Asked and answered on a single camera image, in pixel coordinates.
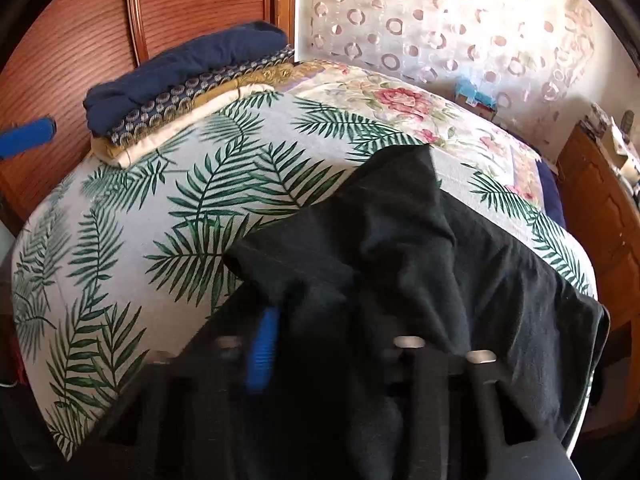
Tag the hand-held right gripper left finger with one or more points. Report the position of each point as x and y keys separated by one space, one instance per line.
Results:
x=260 y=355

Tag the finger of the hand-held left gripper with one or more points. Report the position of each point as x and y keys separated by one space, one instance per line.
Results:
x=30 y=135

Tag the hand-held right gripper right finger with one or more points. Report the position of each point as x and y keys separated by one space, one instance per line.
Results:
x=430 y=370

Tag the black printed t-shirt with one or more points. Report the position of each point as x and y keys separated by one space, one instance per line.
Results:
x=400 y=260

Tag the wooden headboard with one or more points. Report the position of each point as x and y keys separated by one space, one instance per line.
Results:
x=75 y=35

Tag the folded yellow cream cloth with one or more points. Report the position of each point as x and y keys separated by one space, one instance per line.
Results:
x=150 y=137

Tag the palm leaf bed sheet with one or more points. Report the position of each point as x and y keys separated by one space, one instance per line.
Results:
x=150 y=235

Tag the folded navy medallion-patterned cloth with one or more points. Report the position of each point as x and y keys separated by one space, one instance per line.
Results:
x=200 y=90

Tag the dark navy blanket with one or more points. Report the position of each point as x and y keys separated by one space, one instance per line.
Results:
x=550 y=190

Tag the wooden cabinet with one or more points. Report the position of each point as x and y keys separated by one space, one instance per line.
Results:
x=600 y=200

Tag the floral quilt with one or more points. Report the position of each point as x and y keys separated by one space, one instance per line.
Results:
x=400 y=100

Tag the box with blue plastic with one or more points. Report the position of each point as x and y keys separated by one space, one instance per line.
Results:
x=475 y=95

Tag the open cardboard box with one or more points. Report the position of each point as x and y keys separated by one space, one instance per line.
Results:
x=620 y=152

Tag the circle-patterned sheer curtain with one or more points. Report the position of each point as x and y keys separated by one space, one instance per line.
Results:
x=425 y=20

